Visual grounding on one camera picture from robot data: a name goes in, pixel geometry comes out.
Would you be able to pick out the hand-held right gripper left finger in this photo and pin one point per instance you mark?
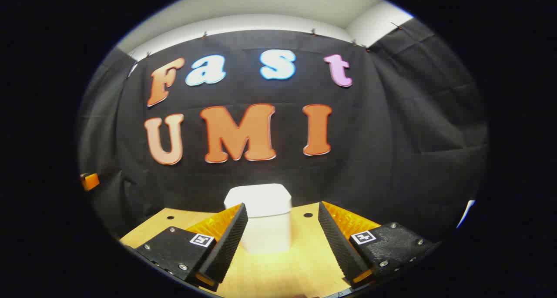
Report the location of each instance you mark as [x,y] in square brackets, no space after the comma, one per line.
[228,241]

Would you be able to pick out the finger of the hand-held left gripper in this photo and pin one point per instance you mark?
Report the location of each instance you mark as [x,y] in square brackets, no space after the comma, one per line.
[90,181]

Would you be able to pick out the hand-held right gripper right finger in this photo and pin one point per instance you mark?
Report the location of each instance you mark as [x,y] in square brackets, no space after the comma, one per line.
[337,241]

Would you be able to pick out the white desktop garbage bin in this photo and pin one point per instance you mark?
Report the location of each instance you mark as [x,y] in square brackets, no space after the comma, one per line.
[265,202]

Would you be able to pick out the wooden desktop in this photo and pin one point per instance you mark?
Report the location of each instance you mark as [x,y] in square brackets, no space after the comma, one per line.
[278,272]

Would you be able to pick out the black backdrop cloth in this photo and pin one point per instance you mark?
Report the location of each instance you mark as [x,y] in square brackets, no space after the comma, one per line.
[370,159]

